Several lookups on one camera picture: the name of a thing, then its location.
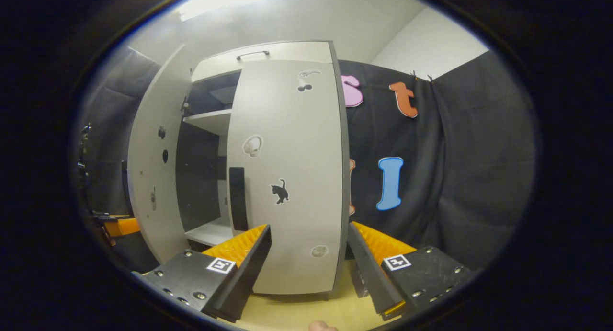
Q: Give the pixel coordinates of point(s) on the white cabinet door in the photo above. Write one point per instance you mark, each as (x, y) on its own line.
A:
(153, 106)
(287, 106)

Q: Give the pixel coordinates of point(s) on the white cabinet drawer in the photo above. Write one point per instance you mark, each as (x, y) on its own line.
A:
(287, 52)

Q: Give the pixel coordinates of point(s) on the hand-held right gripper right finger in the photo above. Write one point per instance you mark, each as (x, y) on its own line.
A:
(371, 273)

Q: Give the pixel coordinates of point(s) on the white cabinet bottom board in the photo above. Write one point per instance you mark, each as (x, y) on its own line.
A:
(210, 233)

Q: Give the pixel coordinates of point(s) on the white and grey cabinet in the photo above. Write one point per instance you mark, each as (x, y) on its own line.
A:
(201, 177)

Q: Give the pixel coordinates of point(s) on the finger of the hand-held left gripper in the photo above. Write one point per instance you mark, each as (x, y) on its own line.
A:
(124, 226)

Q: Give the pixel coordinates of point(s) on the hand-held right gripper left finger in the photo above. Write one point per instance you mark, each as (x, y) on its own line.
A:
(244, 278)

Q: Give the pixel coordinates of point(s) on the white cabinet shelf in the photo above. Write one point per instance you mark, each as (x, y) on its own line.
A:
(210, 121)

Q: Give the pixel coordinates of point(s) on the dark metal stand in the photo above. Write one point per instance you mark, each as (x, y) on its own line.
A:
(85, 149)

